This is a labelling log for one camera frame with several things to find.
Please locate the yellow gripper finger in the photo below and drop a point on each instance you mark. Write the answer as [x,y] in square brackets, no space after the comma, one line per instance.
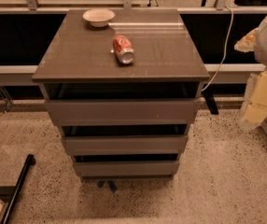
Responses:
[247,42]

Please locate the grey bottom drawer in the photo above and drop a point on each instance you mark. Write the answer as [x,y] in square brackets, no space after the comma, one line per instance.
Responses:
[128,168]

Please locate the grey drawer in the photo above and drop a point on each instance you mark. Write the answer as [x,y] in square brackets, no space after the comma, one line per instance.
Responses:
[121,112]
[128,168]
[123,145]

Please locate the grey drawer cabinet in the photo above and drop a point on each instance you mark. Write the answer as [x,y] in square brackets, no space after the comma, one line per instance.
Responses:
[80,64]

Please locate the grey top drawer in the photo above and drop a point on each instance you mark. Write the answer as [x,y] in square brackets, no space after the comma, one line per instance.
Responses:
[121,112]

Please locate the grey middle drawer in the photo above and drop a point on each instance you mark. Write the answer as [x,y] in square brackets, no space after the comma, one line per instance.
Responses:
[123,145]

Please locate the red soda can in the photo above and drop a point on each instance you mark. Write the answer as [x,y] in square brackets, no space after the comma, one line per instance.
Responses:
[123,49]

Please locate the white bowl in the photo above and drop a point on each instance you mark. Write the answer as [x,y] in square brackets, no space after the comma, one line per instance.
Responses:
[99,17]

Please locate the black pole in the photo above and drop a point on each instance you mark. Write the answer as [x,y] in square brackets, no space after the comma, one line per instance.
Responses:
[30,161]

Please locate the black bracket leg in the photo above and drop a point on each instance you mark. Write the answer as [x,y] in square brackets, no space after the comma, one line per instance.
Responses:
[210,102]

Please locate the grey metal rail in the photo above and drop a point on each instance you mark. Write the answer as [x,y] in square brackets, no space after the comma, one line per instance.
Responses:
[228,73]

